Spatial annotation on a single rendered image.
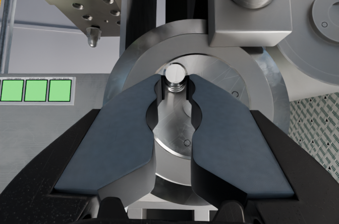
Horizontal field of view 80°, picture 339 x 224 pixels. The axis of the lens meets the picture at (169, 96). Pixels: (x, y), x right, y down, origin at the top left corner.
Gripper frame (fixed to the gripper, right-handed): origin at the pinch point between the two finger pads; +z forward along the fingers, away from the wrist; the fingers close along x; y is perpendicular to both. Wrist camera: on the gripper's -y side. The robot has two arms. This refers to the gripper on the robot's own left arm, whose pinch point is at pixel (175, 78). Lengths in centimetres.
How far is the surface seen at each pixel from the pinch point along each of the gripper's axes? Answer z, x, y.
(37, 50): 149, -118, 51
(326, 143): 8.5, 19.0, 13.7
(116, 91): 2.9, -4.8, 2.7
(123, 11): 8.0, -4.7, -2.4
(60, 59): 149, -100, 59
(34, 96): 30, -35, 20
